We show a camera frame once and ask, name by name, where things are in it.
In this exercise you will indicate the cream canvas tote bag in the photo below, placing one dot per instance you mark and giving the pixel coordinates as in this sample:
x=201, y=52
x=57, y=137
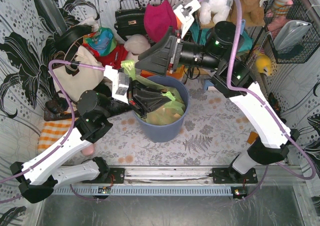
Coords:
x=84, y=79

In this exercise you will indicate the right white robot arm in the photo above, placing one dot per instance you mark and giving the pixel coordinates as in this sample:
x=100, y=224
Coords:
x=235, y=81

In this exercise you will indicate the pink eyeglass case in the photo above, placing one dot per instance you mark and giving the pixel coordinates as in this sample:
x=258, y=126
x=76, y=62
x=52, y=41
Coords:
x=88, y=150

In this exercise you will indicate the blue plastic trash bin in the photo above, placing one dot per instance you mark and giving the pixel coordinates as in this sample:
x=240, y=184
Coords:
x=165, y=133

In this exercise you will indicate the black leather handbag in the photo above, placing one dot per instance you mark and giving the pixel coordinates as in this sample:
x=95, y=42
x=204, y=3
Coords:
x=130, y=22

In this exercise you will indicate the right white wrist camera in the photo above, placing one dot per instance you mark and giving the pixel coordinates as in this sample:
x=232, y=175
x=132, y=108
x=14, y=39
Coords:
x=185, y=15

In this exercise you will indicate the dark butterfly toy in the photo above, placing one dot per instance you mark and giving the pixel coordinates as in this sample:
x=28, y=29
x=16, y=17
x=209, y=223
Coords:
x=274, y=103

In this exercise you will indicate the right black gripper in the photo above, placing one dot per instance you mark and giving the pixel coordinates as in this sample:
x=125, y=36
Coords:
x=176, y=54

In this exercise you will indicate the orange checkered towel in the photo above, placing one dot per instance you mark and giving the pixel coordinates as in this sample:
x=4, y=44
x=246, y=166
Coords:
x=52, y=131

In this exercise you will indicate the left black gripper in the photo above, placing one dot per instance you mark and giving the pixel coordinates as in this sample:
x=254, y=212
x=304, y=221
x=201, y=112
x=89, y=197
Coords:
x=135, y=98

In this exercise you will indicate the black wire basket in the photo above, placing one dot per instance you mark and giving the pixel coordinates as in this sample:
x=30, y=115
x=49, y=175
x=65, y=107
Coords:
x=303, y=50

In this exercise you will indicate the black round hat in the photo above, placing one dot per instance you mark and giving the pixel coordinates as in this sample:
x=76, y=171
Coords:
x=63, y=42

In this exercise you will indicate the silver foil pouch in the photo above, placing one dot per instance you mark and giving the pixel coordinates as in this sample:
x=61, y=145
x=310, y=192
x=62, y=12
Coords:
x=291, y=33

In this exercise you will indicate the red folded cloth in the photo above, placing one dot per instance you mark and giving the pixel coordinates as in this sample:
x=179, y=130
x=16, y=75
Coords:
x=114, y=58

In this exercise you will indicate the purple and orange sock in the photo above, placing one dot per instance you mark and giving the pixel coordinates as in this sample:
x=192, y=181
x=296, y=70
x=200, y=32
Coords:
x=252, y=137

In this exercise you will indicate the brown teddy bear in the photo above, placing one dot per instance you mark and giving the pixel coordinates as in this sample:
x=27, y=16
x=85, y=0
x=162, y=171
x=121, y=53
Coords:
x=253, y=11

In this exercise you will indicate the large white sheep plush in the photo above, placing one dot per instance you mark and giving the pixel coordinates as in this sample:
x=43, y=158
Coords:
x=136, y=45

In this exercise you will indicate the green plastic trash bag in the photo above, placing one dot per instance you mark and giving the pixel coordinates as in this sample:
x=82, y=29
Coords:
x=169, y=112

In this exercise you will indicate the yellow duck plush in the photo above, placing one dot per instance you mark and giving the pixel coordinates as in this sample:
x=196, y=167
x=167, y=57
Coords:
x=262, y=62

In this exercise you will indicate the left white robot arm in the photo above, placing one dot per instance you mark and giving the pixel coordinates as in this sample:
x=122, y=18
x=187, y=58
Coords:
x=39, y=177

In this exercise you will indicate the magenta hanging cloth bag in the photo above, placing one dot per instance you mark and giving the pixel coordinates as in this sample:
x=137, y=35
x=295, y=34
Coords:
x=158, y=19

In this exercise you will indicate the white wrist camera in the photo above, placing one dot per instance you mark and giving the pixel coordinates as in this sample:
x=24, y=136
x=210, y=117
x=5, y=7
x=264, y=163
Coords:
x=185, y=15
x=120, y=83

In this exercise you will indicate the white dog plush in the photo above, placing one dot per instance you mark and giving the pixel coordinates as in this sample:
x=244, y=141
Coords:
x=214, y=11

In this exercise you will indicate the colourful rainbow bag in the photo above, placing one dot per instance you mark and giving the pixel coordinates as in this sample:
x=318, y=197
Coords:
x=100, y=43

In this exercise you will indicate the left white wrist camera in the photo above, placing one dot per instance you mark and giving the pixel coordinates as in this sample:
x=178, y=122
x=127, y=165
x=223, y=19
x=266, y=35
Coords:
x=120, y=83

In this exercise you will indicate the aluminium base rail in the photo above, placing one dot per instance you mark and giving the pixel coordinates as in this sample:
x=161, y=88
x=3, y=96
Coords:
x=165, y=181

